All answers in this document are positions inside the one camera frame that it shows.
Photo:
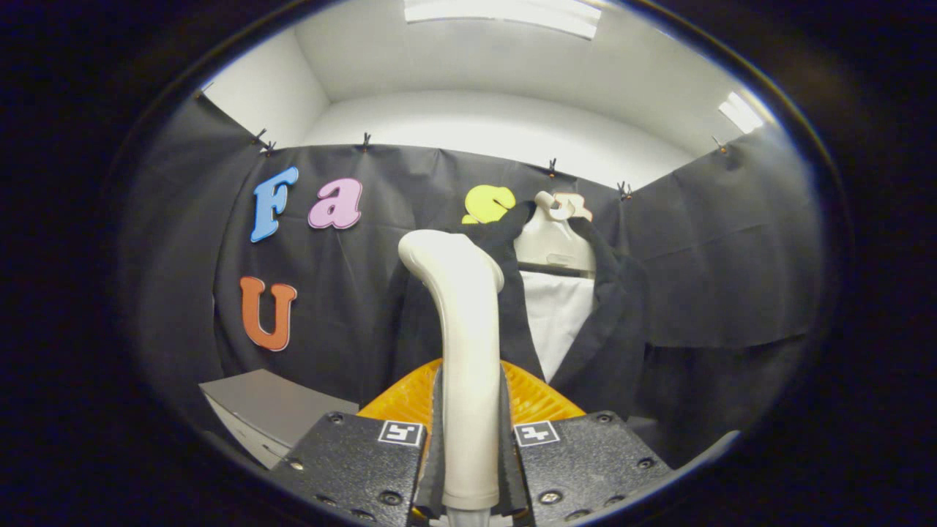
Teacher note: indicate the white mannequin torso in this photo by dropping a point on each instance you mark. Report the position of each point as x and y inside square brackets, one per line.
[556, 315]

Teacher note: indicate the black blazer jacket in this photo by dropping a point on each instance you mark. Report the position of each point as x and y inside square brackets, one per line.
[615, 329]

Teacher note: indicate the small ceiling light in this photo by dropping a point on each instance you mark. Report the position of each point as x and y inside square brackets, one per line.
[741, 112]

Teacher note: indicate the white garment steamer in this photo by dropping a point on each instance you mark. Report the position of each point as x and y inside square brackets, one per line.
[468, 366]

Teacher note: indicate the long ceiling light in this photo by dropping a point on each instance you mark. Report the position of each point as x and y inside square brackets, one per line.
[505, 13]

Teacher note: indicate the black backdrop cloth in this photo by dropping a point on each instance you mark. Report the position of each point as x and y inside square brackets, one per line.
[732, 256]

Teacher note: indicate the white plastic hanger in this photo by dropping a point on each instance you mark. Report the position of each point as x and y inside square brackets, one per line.
[549, 245]

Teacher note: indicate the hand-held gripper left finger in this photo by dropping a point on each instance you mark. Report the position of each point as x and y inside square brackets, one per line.
[435, 461]

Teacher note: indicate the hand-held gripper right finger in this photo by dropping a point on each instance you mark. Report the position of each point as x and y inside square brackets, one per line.
[510, 461]

